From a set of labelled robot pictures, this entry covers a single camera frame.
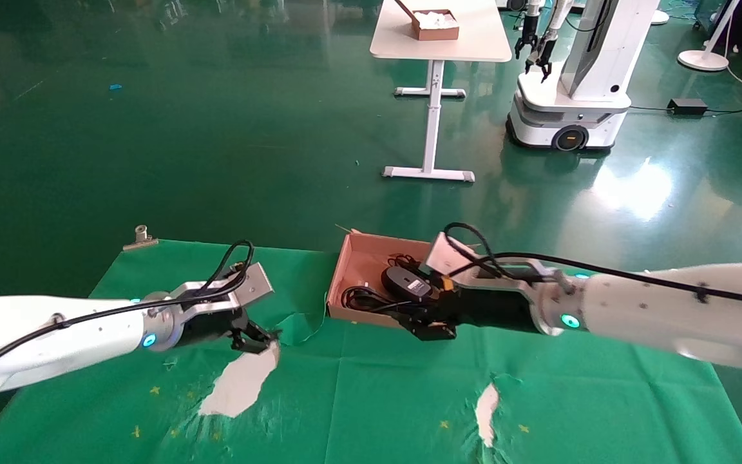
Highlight open brown cardboard box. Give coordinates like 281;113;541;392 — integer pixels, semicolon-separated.
327;226;480;336

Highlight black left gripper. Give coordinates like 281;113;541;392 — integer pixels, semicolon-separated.
168;298;280;354

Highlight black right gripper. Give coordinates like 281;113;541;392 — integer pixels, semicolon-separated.
400;274;542;342

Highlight torn green tablecloth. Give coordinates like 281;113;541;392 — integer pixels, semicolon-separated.
0;240;742;464

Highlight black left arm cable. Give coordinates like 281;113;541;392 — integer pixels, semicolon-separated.
0;240;256;382

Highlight white pedestal table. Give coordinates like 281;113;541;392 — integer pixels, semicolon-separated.
370;0;513;184

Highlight black power adapter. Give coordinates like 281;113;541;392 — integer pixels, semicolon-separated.
667;98;709;117

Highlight small black robot gripper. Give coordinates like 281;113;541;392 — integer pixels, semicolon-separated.
515;18;540;60
525;35;555;82

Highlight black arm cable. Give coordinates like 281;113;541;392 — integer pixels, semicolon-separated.
443;222;742;311
0;240;256;382

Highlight white floor stand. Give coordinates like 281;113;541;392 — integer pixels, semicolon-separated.
678;0;742;73

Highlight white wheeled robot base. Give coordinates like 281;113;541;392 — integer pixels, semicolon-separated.
506;0;663;153

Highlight small brown cardboard box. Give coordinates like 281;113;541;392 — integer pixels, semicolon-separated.
394;0;461;42

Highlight black adapter floor cable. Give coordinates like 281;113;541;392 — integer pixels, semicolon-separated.
629;102;742;118

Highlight white items in small box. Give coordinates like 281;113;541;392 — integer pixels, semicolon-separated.
417;11;460;30

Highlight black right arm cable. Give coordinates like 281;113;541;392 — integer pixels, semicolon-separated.
443;222;742;311

